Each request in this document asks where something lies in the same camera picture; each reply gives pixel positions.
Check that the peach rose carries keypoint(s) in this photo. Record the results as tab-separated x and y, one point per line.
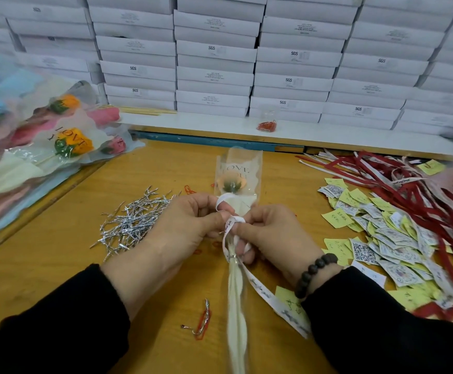
238	179

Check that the long white board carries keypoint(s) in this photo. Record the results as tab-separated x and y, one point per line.
351	134

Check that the wall of stacked white boxes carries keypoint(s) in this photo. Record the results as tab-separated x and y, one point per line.
211	54

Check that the pile of flowers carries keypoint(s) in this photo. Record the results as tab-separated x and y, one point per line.
24	163

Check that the wooden sticks bundle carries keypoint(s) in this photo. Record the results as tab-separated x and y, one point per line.
147	110

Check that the pile of orange paper clips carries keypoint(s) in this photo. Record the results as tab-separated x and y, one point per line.
203	319

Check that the pile of silver twist ties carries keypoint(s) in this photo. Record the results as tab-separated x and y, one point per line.
133	218

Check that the person's left hand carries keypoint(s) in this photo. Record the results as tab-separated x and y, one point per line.
168	245

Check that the person's left forearm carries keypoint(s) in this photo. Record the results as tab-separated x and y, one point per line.
51	327

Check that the person's right hand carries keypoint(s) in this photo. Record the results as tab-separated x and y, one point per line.
281	241

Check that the person's right forearm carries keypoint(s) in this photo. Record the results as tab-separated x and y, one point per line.
390	327

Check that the single white ribbon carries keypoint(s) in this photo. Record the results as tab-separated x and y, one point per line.
265	296

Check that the pile of red ribbons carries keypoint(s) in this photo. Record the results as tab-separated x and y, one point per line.
421	190

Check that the small bag of red clips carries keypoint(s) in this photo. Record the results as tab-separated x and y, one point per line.
267	126

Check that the pile of yellow white tags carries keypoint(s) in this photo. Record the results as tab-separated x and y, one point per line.
374	229

